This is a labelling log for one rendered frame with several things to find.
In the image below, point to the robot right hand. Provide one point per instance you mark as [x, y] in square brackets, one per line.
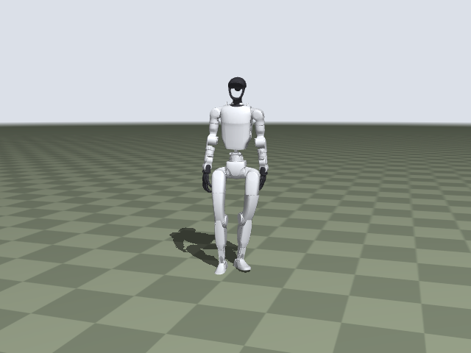
[205, 179]

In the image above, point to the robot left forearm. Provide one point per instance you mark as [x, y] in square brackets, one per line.
[262, 157]

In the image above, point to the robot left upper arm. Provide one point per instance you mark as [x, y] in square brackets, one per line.
[258, 116]

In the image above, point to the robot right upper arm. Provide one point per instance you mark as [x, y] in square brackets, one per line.
[214, 126]

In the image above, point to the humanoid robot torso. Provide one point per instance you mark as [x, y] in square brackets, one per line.
[236, 124]

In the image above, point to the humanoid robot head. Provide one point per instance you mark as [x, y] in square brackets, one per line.
[238, 83]

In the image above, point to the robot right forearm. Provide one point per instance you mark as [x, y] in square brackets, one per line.
[209, 151]

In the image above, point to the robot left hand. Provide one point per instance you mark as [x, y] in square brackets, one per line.
[263, 177]

